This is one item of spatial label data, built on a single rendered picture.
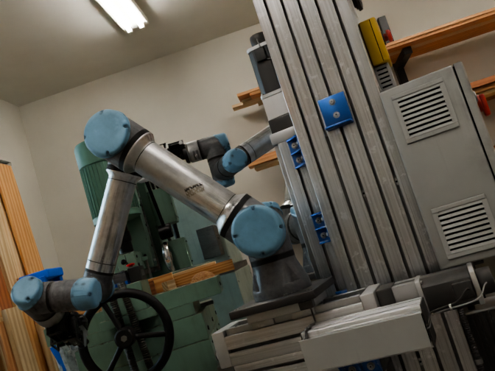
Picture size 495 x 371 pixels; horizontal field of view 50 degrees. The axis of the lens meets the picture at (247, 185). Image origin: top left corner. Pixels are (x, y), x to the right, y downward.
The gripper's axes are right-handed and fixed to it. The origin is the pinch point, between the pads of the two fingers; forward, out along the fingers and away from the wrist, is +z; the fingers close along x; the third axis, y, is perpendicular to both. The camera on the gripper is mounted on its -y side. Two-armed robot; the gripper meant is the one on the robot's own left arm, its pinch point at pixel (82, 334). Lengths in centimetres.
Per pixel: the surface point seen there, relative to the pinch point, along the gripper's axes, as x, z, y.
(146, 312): 16.7, 12.3, -6.9
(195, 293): 32.0, 20.1, -12.3
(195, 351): 26.7, 29.1, 3.4
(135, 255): 13.7, 21.1, -34.3
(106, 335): 0.0, 22.3, -8.4
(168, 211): 27, 33, -58
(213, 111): 61, 166, -240
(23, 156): -98, 167, -253
